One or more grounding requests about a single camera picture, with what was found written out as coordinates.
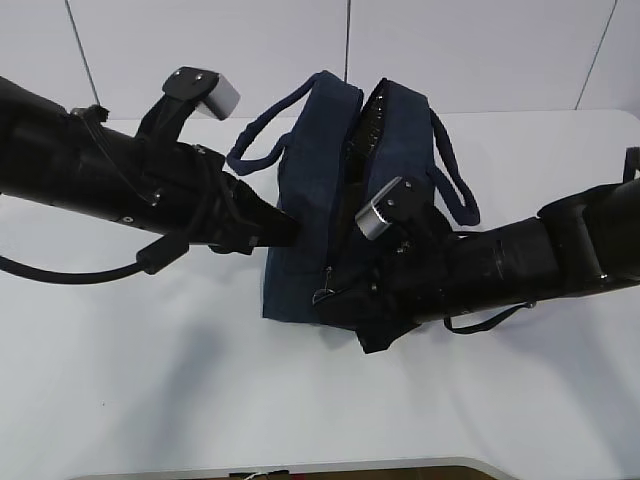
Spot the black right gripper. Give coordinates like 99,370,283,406
313,236,450,354

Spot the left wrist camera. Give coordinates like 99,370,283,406
162,66,241,121

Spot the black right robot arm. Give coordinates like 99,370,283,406
314,178,639,353

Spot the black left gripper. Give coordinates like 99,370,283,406
187,145,300,255

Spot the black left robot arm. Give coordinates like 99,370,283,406
1,67,300,254

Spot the dark blue lunch bag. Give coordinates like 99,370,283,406
226,71,480,324

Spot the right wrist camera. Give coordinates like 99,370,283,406
355,176,431,241

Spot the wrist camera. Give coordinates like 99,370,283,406
355,176,431,241
162,66,241,121

